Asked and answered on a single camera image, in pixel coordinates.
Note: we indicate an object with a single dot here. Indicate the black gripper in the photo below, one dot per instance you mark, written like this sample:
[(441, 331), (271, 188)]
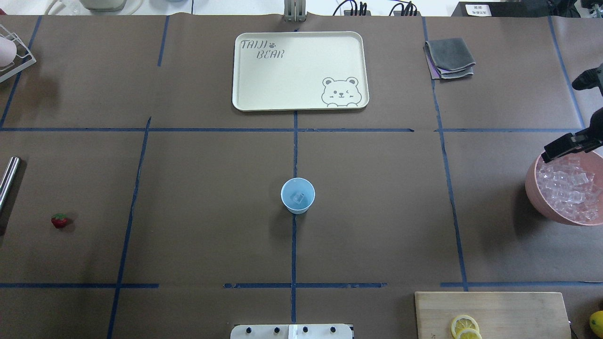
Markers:
[(571, 142)]

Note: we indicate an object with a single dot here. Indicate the clear ice cube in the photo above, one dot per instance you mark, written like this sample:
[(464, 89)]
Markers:
[(298, 198)]

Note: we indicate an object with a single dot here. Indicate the red strawberry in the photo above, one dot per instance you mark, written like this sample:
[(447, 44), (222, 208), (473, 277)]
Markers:
[(60, 221)]

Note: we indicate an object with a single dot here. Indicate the pink bowl of ice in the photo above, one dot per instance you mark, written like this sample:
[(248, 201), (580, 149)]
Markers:
[(567, 190)]

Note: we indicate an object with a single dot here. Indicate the light blue paper cup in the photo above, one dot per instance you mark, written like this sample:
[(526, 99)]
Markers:
[(297, 185)]

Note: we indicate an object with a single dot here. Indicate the grey folded cloth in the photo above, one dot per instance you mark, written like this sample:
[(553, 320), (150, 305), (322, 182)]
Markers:
[(449, 59)]

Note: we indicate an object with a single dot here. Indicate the whole yellow lemon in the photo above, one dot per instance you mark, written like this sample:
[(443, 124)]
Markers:
[(596, 323)]

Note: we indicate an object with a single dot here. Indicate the wooden cutting board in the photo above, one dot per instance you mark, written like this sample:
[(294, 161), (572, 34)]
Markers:
[(499, 315)]

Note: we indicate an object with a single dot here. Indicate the lemon slice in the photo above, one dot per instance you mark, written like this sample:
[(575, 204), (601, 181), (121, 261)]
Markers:
[(468, 333), (463, 321)]

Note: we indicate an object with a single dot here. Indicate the cream bear serving tray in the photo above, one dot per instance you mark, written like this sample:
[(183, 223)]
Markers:
[(274, 71)]

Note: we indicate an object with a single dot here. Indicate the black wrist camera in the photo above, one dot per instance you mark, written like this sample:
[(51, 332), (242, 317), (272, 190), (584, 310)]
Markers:
[(589, 79)]

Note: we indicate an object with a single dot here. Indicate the aluminium frame post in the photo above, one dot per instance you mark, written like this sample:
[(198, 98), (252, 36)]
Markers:
[(295, 10)]

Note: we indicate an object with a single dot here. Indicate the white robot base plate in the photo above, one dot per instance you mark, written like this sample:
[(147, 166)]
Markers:
[(293, 331)]

